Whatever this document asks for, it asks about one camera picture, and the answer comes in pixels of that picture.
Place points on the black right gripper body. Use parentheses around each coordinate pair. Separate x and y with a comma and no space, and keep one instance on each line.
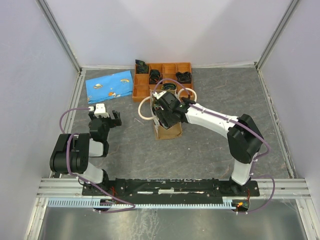
(162,115)

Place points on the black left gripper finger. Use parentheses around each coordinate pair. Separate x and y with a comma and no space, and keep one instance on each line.
(115,123)
(116,114)

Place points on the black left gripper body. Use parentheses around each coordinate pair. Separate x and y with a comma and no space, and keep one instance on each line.
(106,123)

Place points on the brown canvas bag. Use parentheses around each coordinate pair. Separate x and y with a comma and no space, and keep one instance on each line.
(161,132)

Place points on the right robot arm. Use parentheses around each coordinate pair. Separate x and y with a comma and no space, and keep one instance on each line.
(242,134)

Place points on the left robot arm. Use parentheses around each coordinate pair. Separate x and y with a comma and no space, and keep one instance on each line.
(71,155)

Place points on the dark rolled fabric behind bag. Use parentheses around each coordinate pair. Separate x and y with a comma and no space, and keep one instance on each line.
(169,86)

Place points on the green glass bottle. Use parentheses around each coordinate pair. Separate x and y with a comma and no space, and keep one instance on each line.
(156,106)

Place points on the blue patterned cloth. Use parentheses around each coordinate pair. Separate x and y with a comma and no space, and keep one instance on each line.
(109,87)

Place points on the orange compartment tray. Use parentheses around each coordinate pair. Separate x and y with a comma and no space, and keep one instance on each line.
(142,88)

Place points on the black rolled band right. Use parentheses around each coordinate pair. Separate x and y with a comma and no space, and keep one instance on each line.
(184,77)

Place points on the black rolled band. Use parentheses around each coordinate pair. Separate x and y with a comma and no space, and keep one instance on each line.
(184,77)
(154,76)

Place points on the black rolled band left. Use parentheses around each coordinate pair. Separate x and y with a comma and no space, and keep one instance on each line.
(154,76)

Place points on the dark patterned rolled fabric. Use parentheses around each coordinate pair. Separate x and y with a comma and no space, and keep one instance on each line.
(141,67)

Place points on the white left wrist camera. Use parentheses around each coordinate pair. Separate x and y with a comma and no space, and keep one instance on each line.
(100,111)

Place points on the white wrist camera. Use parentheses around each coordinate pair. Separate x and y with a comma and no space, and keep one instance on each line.
(100,111)
(158,95)

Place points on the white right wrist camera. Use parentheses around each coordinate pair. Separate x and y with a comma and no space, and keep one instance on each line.
(158,95)

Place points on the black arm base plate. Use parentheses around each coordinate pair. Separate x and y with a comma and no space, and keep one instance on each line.
(177,191)

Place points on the light blue cable duct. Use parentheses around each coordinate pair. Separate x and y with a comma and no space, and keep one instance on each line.
(97,203)

